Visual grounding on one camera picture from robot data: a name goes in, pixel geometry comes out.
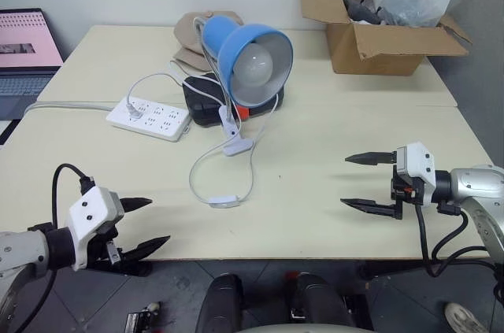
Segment dark items in cardboard box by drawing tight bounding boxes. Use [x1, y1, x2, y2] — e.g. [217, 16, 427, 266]
[339, 0, 399, 27]

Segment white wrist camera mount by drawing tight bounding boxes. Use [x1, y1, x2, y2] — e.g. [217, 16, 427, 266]
[394, 142, 438, 207]
[68, 187, 127, 272]

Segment white lamp power cord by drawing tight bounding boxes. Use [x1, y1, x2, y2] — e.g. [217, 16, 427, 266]
[125, 72, 285, 209]

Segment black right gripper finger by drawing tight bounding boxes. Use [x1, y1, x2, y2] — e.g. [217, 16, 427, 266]
[339, 198, 397, 218]
[344, 150, 397, 166]

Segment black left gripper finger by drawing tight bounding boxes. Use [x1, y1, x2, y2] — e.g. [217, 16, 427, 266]
[117, 235, 172, 264]
[119, 197, 154, 215]

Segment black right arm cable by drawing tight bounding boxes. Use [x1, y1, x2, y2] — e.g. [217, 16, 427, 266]
[413, 201, 504, 279]

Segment white power strip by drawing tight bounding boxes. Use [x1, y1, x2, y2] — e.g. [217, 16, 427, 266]
[106, 96, 193, 142]

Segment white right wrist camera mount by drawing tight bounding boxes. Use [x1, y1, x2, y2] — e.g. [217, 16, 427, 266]
[394, 142, 438, 207]

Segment white frosted light bulb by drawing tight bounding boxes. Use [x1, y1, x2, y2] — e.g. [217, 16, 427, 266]
[232, 43, 274, 83]

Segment black table foot bar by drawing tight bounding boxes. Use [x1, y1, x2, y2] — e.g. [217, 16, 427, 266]
[355, 258, 498, 282]

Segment white shoe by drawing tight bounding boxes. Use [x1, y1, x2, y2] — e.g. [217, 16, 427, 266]
[444, 302, 490, 333]

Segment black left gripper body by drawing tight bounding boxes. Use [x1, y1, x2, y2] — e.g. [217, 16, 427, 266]
[84, 228, 154, 277]

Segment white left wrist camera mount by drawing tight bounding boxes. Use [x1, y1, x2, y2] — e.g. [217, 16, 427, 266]
[68, 187, 127, 272]

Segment brown cardboard box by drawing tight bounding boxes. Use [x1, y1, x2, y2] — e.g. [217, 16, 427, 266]
[297, 0, 474, 76]

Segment black box with red part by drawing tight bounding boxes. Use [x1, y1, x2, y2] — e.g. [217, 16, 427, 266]
[181, 74, 287, 128]

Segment white inline cord switch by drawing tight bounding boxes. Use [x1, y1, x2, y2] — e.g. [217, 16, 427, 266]
[208, 194, 241, 209]

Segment beige cloth bundle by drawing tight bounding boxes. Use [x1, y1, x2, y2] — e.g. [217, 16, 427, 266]
[170, 10, 243, 75]

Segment grey power strip cable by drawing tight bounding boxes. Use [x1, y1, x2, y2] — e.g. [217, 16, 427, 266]
[24, 101, 120, 114]

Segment laptop with pink screen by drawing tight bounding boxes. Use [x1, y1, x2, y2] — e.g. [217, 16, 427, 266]
[0, 6, 65, 122]

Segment dark rounded shape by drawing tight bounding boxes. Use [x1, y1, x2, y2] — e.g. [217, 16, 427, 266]
[294, 271, 358, 333]
[195, 273, 244, 333]

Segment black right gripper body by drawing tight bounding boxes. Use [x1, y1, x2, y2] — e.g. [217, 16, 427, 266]
[389, 163, 434, 221]

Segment caster wheel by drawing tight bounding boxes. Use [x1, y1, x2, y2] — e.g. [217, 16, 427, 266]
[126, 300, 163, 329]

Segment blue clip desk lamp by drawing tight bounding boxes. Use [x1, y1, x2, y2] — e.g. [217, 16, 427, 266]
[192, 16, 295, 157]

